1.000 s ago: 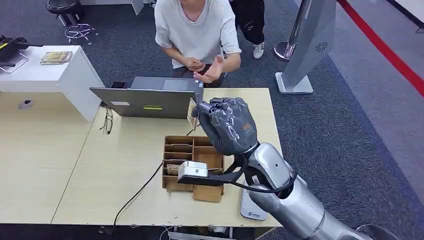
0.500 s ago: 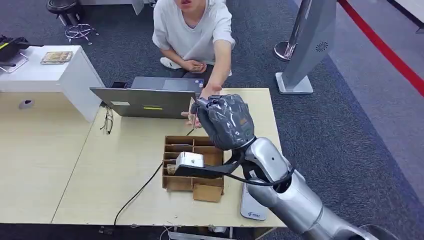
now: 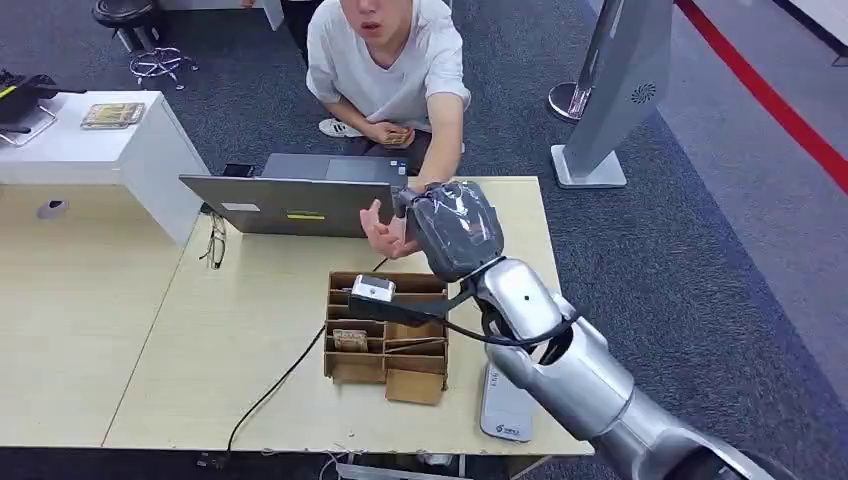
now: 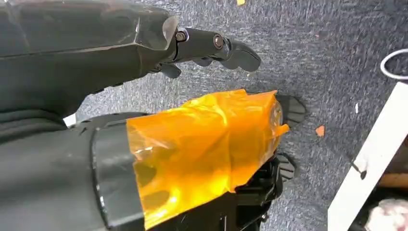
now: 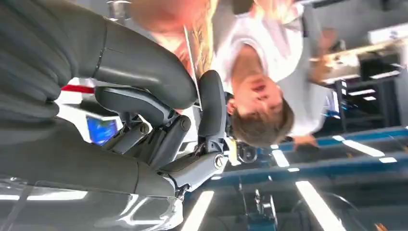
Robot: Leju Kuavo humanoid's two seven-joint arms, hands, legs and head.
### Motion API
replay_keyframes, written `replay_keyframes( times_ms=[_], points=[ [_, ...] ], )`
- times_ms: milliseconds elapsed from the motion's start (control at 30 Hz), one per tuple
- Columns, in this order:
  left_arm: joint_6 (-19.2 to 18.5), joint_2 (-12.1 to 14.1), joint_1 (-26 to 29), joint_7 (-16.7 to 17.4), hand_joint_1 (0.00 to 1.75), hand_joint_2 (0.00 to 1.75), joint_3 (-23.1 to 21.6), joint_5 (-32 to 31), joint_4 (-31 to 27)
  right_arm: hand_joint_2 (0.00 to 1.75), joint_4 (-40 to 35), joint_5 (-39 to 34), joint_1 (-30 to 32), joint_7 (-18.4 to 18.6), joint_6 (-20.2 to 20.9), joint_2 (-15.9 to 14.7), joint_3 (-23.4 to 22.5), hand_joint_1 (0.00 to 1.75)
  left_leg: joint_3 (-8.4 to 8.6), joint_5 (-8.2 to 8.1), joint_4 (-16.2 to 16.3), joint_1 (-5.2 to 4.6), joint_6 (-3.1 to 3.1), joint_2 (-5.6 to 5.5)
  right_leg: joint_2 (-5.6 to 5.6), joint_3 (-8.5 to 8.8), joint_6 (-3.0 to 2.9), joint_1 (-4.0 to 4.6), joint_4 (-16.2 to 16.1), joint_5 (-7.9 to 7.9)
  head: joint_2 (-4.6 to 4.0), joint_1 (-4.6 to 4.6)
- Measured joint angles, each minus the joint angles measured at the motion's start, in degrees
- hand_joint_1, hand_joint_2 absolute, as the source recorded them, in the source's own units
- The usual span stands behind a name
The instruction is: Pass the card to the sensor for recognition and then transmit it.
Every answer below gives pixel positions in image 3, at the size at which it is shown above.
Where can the person's left hand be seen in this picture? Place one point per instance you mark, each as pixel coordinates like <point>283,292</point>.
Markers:
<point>391,238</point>

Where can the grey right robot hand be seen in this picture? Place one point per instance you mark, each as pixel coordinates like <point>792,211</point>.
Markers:
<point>457,232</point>

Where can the person's right hand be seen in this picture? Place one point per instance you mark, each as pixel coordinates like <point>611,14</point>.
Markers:
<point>384,132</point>

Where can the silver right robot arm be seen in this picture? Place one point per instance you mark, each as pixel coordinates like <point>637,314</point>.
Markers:
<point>583,384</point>

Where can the cards in person's hand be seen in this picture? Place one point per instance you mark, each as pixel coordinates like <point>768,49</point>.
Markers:
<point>397,139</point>

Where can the person's white shoe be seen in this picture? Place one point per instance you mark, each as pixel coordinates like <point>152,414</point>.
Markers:
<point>339,128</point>

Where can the person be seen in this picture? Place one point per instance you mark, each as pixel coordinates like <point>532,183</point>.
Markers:
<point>391,73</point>

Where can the grey laptop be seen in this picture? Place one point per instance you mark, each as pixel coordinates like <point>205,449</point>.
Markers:
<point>298,202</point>

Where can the stack of cards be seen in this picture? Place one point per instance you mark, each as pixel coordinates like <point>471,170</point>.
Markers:
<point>350,341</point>

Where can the wooden card box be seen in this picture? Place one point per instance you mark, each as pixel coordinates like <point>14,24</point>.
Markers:
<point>411,364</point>

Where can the chrome round base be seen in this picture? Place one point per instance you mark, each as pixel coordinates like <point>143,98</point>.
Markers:
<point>563,102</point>

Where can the white furniture panel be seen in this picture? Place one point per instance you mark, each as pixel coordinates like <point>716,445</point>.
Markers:
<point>265,12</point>

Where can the black eyeglasses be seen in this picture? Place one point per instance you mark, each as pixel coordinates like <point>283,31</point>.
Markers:
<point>215,245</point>

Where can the white card reader device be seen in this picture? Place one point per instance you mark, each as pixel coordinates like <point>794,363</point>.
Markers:
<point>507,414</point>

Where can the grey kiosk stand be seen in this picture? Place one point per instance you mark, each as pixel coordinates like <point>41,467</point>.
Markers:
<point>616,86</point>

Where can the white cabinet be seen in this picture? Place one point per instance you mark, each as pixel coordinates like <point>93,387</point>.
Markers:
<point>132,159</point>

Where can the tray of cards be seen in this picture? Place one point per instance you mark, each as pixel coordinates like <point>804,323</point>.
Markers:
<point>112,114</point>

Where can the black stool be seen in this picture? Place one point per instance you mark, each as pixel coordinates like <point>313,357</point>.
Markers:
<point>122,13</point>

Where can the red floor tape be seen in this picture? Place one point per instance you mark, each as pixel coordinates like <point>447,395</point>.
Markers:
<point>762,93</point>

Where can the black device on stand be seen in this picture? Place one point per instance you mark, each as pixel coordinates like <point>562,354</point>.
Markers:
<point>20,99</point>

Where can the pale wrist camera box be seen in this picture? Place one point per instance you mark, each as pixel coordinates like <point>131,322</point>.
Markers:
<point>373,288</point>

